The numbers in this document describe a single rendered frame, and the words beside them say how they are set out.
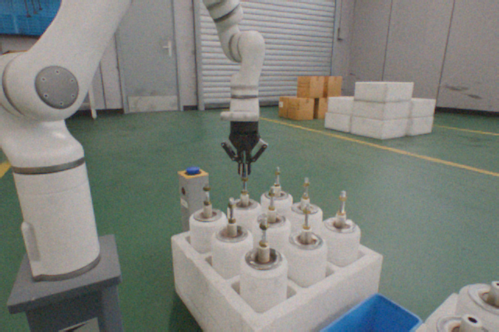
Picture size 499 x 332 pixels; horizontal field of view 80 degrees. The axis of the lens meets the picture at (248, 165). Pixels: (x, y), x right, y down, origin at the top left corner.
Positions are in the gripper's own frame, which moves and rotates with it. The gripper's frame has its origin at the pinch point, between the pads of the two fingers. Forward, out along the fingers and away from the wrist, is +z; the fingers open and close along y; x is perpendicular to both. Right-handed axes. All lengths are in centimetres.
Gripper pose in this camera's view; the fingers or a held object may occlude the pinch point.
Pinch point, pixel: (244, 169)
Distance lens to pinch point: 81.1
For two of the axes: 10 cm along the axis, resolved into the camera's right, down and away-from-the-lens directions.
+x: -1.9, 2.8, -9.4
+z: 0.0, 9.6, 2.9
